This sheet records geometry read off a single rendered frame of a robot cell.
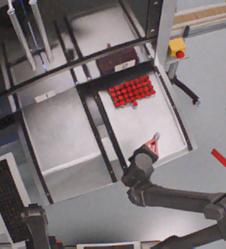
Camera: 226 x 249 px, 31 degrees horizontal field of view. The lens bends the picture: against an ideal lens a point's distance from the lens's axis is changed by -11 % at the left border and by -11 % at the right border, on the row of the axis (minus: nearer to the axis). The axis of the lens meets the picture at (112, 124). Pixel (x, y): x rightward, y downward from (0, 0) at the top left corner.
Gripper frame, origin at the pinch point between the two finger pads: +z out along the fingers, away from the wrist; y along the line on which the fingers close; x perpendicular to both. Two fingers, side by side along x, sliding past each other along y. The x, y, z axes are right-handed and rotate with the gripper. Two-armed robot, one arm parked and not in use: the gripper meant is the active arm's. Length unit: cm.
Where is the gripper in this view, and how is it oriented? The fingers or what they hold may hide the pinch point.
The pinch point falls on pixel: (153, 142)
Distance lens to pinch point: 149.7
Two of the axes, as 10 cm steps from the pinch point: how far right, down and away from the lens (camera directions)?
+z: 4.4, -6.2, 6.5
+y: 4.9, -4.4, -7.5
